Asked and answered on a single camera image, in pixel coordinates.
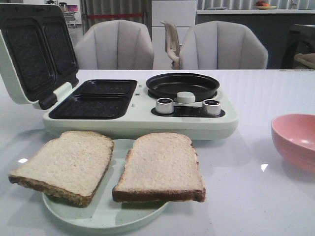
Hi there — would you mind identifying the red barrier tape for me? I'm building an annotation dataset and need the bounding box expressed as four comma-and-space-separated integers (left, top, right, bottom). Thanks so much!
87, 13, 144, 19

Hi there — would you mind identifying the black appliance at right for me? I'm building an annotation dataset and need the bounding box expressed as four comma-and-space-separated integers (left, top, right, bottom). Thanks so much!
281, 24, 315, 69

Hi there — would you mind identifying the mint green hinged lid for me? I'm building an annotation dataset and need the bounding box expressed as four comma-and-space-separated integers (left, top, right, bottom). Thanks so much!
0, 3, 78, 110

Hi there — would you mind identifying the fruit plate on counter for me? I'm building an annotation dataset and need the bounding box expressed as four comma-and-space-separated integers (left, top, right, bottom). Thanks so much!
254, 0, 277, 10

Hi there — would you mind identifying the right grey upholstered chair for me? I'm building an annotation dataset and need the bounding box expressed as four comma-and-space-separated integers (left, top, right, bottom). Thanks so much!
179, 21, 268, 70

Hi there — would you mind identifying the bread slice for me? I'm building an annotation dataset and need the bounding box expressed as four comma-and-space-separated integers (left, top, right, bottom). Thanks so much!
112, 132, 206, 202
8, 131, 114, 207

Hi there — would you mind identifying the beige office chair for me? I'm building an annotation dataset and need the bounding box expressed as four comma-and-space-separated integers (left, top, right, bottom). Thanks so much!
161, 21, 181, 69

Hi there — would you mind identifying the beige cushion at right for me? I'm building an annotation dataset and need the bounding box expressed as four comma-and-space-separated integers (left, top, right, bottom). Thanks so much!
294, 53, 315, 69

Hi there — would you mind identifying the mint green round plate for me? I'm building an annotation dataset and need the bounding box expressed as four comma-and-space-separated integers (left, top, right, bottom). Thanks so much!
42, 139, 168, 235

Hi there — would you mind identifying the white cabinet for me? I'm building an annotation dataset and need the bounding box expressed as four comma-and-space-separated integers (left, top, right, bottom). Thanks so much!
152, 0, 197, 70

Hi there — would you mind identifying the grey upholstered chair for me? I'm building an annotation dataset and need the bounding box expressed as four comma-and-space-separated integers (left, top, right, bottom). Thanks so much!
179, 21, 268, 70
74, 20, 154, 70

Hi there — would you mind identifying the silver control knob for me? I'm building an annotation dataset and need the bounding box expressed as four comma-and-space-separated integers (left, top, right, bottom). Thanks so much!
202, 99, 221, 116
155, 98, 174, 115

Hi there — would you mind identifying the dark counter with white top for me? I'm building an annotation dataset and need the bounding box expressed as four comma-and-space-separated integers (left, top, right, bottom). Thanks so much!
196, 9, 315, 69

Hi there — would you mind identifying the right silver control knob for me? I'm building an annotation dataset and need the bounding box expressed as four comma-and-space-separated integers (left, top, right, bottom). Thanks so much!
202, 99, 221, 116

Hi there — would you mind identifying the mint green breakfast maker base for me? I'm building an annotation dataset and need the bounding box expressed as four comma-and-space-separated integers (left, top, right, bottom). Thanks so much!
43, 79, 238, 140

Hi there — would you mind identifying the left grey upholstered chair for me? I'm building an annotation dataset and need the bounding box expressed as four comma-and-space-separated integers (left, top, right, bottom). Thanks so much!
74, 20, 154, 70

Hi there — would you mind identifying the pink bowl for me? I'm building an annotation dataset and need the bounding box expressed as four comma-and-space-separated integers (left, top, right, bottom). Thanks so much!
271, 114, 315, 173

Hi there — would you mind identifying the left silver control knob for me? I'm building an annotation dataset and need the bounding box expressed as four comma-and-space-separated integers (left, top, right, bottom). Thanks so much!
155, 98, 174, 115

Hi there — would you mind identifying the background desk with monitor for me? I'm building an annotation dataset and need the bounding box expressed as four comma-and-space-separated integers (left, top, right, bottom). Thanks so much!
59, 1, 82, 28

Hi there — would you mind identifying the black round frying pan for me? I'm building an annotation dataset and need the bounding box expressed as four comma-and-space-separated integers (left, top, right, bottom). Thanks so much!
146, 72, 220, 102

